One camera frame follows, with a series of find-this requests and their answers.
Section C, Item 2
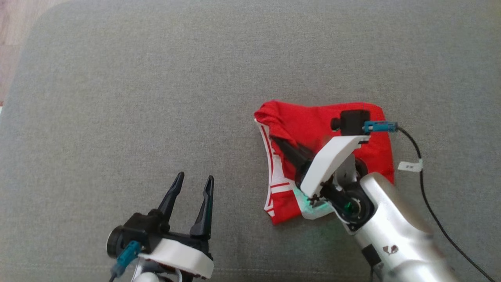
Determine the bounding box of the large grey sofa seat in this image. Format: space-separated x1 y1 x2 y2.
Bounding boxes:
0 0 501 282

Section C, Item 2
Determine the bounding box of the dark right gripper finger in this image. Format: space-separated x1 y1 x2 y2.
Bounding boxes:
270 136 310 176
297 143 314 162

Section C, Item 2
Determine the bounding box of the white cable label tag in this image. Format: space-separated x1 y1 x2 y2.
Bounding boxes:
398 158 424 173

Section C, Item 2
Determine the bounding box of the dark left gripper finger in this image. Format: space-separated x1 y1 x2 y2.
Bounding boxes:
190 175 215 241
157 171 185 228

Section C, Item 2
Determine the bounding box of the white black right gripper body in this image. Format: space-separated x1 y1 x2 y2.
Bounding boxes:
297 135 371 206

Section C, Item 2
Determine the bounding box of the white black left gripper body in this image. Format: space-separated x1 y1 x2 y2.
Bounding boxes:
138 230 215 280

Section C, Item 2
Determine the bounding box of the red Bulls basketball jersey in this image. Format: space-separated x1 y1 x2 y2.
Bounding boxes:
254 100 396 226

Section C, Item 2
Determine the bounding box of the blue camera cable connector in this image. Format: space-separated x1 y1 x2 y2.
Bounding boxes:
111 240 141 279
363 121 399 134

